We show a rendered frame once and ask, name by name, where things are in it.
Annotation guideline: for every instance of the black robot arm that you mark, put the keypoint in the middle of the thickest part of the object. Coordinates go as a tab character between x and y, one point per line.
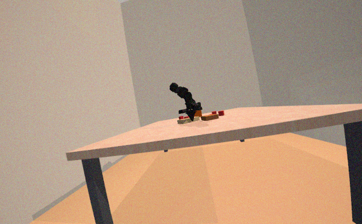
183	93

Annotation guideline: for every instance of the tan board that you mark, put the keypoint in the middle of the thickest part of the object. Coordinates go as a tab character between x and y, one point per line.
187	120

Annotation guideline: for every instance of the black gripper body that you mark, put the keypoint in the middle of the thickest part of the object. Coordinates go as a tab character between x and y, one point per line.
187	108

